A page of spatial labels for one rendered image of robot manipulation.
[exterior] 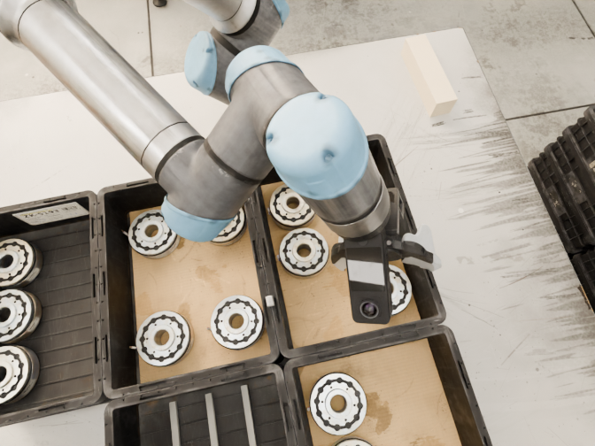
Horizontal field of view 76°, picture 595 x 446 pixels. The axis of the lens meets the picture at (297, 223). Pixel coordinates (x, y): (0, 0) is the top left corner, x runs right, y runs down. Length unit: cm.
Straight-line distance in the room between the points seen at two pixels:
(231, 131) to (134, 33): 220
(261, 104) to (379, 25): 211
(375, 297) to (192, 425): 49
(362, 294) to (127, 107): 34
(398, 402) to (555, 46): 223
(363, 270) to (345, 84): 84
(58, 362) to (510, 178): 114
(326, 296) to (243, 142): 49
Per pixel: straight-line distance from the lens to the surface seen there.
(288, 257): 78
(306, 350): 69
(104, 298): 78
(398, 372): 81
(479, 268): 104
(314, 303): 80
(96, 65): 51
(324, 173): 29
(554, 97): 243
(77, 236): 97
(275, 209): 82
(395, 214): 48
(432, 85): 118
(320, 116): 30
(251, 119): 38
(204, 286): 83
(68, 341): 92
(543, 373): 106
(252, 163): 39
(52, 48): 55
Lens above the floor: 162
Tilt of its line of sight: 69 degrees down
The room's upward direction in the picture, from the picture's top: 3 degrees counter-clockwise
